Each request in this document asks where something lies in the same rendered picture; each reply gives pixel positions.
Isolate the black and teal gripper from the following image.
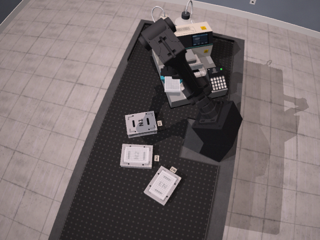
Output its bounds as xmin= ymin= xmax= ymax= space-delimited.
xmin=160 ymin=66 xmax=183 ymax=84

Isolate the white multi-well plate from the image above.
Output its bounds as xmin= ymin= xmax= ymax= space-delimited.
xmin=123 ymin=146 xmax=150 ymax=164
xmin=164 ymin=76 xmax=181 ymax=93
xmin=149 ymin=170 xmax=177 ymax=200

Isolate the white plastic bottle with black cap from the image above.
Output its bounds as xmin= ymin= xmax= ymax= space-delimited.
xmin=174 ymin=11 xmax=195 ymax=26

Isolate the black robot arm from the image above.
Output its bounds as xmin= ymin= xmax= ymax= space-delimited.
xmin=138 ymin=17 xmax=223 ymax=125

